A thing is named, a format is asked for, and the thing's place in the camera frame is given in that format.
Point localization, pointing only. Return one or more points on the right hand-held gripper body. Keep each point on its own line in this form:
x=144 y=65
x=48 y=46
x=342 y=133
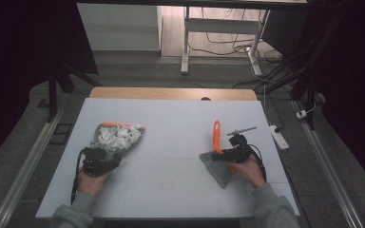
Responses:
x=239 y=148

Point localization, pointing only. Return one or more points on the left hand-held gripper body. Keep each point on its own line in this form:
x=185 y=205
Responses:
x=95 y=163

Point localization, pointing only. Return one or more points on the grey dustpan with orange edge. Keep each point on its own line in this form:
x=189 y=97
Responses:
x=107 y=155

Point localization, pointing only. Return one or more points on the pile of white paper scraps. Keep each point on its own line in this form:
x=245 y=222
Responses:
x=117 y=137

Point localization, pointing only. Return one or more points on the person's left hand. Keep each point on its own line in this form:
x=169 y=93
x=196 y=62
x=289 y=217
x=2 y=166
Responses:
x=92 y=183

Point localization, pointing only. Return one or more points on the person's right hand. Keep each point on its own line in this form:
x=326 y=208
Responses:
x=250 y=172

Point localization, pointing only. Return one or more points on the white power strip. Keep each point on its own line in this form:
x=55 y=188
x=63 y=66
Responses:
x=278 y=137

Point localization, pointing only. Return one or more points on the small white adapter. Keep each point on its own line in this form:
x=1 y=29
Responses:
x=301 y=114

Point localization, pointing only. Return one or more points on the black metal stand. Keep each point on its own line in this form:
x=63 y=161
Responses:
x=310 y=76
x=53 y=95

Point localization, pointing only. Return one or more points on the wooden desk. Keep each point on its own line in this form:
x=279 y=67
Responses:
x=171 y=94

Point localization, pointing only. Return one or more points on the black floor bracket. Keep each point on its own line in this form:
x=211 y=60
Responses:
x=60 y=134

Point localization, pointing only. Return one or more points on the aluminium rail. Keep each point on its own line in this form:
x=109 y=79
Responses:
x=28 y=161
x=326 y=167

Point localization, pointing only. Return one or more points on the white metal desk frame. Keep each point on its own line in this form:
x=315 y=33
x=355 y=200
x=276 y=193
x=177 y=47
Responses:
x=221 y=26

